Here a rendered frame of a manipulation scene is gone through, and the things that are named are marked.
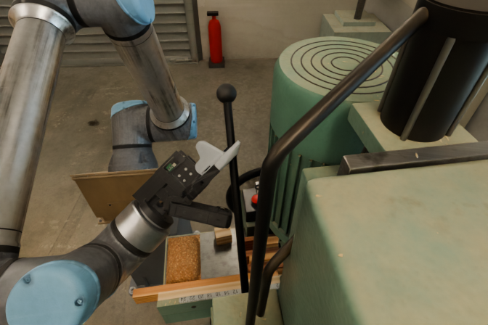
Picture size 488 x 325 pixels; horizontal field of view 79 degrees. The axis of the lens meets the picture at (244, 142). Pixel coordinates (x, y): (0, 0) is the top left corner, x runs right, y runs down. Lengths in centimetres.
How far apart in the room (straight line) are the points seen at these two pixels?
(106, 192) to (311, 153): 103
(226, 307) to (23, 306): 24
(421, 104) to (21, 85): 59
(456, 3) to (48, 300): 48
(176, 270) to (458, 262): 71
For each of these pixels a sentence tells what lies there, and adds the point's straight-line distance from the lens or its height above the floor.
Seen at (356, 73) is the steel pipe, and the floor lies 159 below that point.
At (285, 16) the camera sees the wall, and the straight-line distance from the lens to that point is 359.
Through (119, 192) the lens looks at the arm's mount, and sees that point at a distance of 128.
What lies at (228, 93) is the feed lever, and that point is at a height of 141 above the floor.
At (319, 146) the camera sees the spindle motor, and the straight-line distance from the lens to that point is 36.
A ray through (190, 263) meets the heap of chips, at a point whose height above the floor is 93.
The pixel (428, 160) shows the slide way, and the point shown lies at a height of 152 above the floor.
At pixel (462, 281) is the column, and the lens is 20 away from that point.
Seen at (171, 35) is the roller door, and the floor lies 34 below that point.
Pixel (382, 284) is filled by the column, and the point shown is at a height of 152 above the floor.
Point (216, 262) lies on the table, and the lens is 87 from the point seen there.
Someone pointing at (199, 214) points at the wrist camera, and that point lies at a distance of 54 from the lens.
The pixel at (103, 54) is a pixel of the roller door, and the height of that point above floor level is 13.
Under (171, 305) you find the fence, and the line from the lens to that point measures 78.
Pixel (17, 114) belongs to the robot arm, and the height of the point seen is 139.
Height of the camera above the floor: 168
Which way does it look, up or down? 42 degrees down
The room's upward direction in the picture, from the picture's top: straight up
